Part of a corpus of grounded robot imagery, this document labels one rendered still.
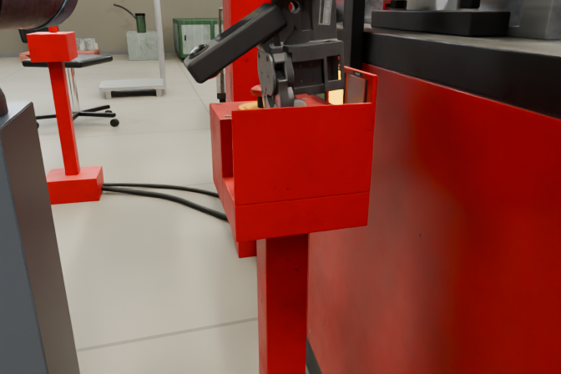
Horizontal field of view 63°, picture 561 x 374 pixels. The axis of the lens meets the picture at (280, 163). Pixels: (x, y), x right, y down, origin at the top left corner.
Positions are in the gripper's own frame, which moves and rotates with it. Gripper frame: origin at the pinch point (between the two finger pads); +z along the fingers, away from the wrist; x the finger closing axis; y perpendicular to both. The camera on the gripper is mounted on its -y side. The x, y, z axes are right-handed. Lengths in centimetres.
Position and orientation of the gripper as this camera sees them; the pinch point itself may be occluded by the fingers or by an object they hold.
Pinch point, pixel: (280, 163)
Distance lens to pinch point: 55.3
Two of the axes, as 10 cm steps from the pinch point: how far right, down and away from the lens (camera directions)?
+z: 0.8, 9.4, 3.4
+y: 9.6, -1.6, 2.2
